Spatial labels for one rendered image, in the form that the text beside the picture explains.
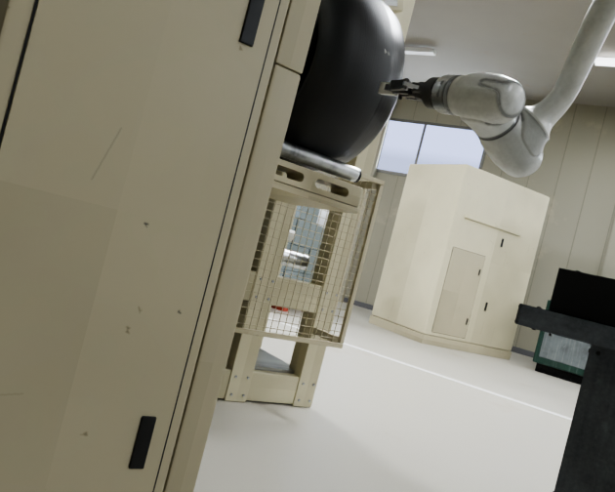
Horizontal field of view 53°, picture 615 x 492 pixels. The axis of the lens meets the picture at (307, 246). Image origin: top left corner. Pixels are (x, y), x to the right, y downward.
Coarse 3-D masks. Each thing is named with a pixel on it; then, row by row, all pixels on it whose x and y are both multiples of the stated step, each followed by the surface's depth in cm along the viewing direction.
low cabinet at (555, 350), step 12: (540, 336) 682; (552, 336) 676; (540, 348) 680; (552, 348) 674; (564, 348) 668; (576, 348) 662; (588, 348) 657; (540, 360) 679; (552, 360) 673; (564, 360) 666; (576, 360) 661; (540, 372) 681; (552, 372) 675; (564, 372) 669; (576, 372) 660
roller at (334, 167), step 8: (288, 144) 167; (296, 144) 170; (288, 152) 167; (296, 152) 169; (304, 152) 170; (312, 152) 172; (296, 160) 170; (304, 160) 171; (312, 160) 172; (320, 160) 173; (328, 160) 175; (336, 160) 178; (320, 168) 175; (328, 168) 176; (336, 168) 177; (344, 168) 178; (352, 168) 181; (336, 176) 180; (344, 176) 180; (352, 176) 181; (360, 176) 182
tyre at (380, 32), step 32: (352, 0) 164; (320, 32) 163; (352, 32) 160; (384, 32) 168; (320, 64) 161; (352, 64) 161; (384, 64) 167; (320, 96) 162; (352, 96) 164; (384, 96) 170; (288, 128) 169; (320, 128) 167; (352, 128) 171; (288, 160) 183
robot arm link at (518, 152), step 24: (600, 0) 128; (600, 24) 129; (576, 48) 133; (600, 48) 132; (576, 72) 134; (552, 96) 138; (576, 96) 137; (528, 120) 136; (552, 120) 138; (504, 144) 136; (528, 144) 137; (504, 168) 143; (528, 168) 141
